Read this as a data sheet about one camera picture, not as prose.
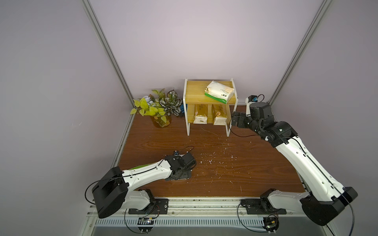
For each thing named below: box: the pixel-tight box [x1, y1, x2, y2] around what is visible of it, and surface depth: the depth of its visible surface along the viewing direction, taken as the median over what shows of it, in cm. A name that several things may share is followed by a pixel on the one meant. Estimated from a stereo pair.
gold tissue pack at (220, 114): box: [212, 104, 228, 126], surface depth 86 cm
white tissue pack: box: [204, 80, 235, 105], surface depth 77 cm
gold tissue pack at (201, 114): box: [192, 103, 209, 125], surface depth 87 cm
